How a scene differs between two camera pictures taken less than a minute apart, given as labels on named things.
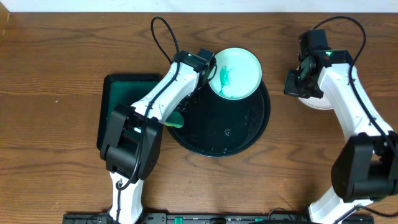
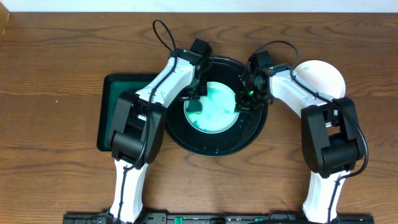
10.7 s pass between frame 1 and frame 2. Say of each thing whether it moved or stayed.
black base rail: stayed
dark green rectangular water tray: stayed
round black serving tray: stayed
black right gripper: moved
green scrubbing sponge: moved
